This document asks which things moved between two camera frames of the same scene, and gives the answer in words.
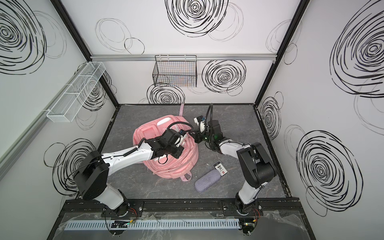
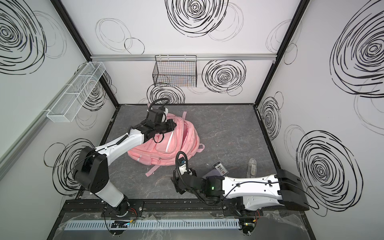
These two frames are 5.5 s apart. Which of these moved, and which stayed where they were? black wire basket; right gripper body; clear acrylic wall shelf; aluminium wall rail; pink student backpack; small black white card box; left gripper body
Moved: left gripper body; right gripper body; pink student backpack
Stayed: clear acrylic wall shelf; aluminium wall rail; black wire basket; small black white card box
